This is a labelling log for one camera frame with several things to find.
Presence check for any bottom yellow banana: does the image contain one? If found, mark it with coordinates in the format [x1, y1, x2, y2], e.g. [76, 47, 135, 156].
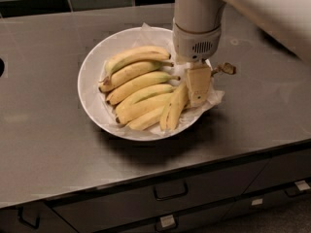
[126, 102, 192, 132]

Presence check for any black drawer handle centre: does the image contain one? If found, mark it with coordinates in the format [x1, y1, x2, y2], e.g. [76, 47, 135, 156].
[153, 182, 189, 201]

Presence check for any large white bowl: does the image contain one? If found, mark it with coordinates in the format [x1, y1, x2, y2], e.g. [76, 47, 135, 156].
[78, 24, 223, 141]

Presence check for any drawer handle with label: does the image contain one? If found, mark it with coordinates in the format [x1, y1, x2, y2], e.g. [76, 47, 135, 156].
[155, 215, 179, 233]
[285, 180, 311, 198]

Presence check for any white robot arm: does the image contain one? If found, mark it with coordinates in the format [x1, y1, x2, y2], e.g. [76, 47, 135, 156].
[173, 0, 311, 107]

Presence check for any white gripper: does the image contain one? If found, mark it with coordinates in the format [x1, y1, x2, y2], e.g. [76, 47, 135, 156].
[173, 20, 222, 107]

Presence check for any lower drawer handle with label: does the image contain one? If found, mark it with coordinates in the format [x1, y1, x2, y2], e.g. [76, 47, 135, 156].
[155, 215, 179, 233]

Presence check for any long yellow banana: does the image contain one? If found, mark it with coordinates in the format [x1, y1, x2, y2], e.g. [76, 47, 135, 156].
[159, 61, 236, 131]

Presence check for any upper centre drawer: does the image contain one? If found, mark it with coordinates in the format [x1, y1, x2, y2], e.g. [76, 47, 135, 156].
[53, 160, 266, 233]

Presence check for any black handle left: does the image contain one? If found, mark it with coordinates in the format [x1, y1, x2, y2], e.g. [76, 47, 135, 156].
[17, 207, 41, 230]

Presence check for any right drawer handle with label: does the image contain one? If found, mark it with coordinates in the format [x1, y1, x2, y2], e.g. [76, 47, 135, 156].
[285, 180, 311, 198]

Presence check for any small white drawer label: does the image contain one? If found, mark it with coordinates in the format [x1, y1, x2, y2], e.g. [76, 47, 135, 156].
[251, 198, 263, 207]

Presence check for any top yellow banana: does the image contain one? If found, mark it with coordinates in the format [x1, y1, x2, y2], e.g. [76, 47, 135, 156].
[102, 46, 171, 84]

